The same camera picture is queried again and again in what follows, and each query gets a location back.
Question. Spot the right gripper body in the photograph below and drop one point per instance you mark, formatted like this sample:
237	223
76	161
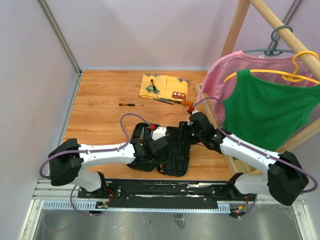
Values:
195	137

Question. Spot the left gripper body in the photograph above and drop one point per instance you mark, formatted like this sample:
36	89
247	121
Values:
149	141

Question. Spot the black plastic tool case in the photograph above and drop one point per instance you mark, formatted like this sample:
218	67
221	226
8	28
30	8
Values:
170	154

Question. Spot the orange handled screwdriver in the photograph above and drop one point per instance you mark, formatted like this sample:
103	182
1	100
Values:
184	103

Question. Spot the small black precision screwdriver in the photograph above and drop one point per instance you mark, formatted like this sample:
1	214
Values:
130	104

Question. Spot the orange needle nose pliers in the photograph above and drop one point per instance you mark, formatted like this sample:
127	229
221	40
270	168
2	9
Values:
141	136

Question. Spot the black handled screwdriver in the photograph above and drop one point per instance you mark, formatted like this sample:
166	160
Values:
161	168

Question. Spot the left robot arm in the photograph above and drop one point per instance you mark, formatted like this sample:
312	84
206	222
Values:
69	162

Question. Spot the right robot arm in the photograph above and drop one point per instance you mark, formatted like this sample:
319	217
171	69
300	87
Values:
282	176

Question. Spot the thin dark metal file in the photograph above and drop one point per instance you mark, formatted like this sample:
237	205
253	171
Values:
163	101

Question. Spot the pink t-shirt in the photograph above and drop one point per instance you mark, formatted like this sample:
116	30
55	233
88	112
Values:
221	79

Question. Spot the yellow car print cloth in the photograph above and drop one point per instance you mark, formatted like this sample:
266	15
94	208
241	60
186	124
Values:
168	87

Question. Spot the green tank top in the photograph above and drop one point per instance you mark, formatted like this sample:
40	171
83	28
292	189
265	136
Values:
267	114

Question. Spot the small screwdriver on cloth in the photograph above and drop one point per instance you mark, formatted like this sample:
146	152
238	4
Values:
154	88

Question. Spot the yellow clothes hanger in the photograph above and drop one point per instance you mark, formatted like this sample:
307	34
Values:
294	76

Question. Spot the teal clothes hanger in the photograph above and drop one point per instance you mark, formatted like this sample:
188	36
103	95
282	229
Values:
273	50

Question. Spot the wooden clothes rack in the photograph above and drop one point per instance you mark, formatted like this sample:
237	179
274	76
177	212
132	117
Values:
248	23

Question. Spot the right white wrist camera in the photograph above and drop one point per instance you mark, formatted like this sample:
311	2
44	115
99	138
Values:
191	110

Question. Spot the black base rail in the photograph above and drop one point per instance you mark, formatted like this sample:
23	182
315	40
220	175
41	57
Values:
149	195

